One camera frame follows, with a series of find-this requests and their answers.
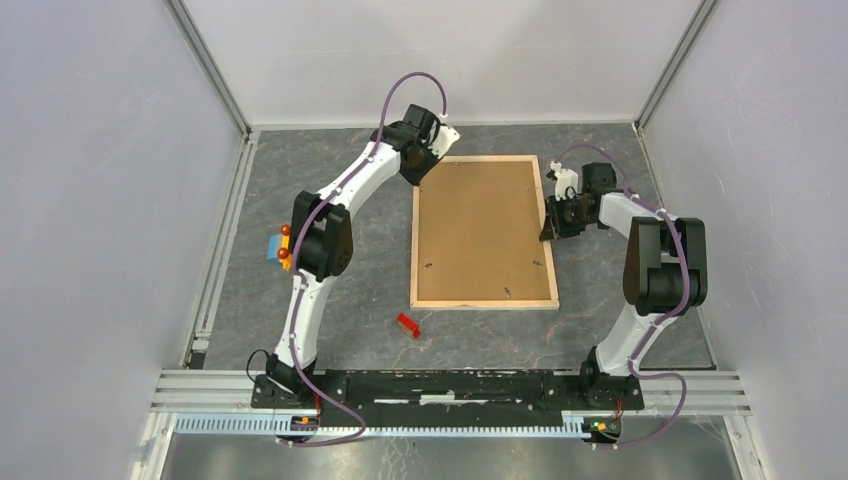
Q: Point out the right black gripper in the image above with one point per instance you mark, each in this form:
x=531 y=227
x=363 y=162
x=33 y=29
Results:
x=553 y=208

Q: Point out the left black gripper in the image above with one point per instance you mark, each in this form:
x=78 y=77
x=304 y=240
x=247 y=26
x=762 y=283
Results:
x=417 y=179

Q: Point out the white wooden picture frame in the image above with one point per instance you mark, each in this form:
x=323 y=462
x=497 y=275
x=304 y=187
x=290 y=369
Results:
x=475 y=226

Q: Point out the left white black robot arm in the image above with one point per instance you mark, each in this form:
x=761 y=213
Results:
x=320 y=242

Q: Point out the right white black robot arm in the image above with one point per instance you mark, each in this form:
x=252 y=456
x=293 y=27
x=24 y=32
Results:
x=664 y=275

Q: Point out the red toy brick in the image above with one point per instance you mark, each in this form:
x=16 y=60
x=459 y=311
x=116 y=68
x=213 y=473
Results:
x=409 y=326

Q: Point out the orange blue toy block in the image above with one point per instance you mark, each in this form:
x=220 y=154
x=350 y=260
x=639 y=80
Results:
x=278 y=250

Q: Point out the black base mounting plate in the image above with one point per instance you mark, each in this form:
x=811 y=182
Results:
x=452 y=398

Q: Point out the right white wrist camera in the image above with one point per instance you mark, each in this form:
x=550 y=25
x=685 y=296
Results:
x=564 y=179

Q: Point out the aluminium rail frame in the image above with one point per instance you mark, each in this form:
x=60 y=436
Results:
x=695 y=394

